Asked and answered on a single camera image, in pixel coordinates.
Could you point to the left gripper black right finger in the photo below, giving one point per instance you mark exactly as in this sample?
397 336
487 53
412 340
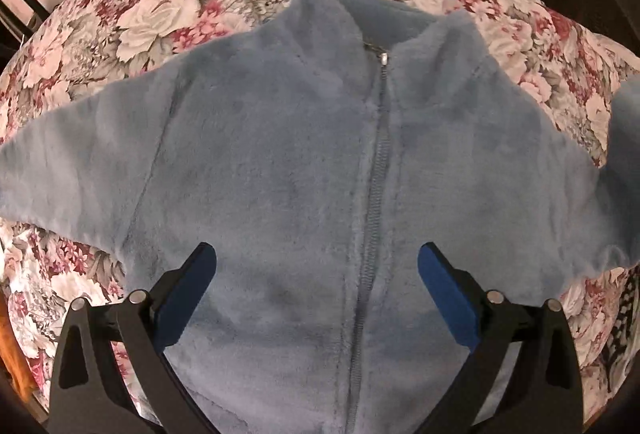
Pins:
544 392

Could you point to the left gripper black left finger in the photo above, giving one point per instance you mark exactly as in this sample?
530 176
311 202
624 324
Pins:
88 394

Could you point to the blue fleece zip jacket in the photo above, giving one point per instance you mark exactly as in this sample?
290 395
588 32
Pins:
316 154

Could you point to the floral bed sheet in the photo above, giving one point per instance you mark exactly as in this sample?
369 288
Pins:
570 71

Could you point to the orange cloth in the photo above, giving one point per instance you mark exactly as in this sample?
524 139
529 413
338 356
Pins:
22 380

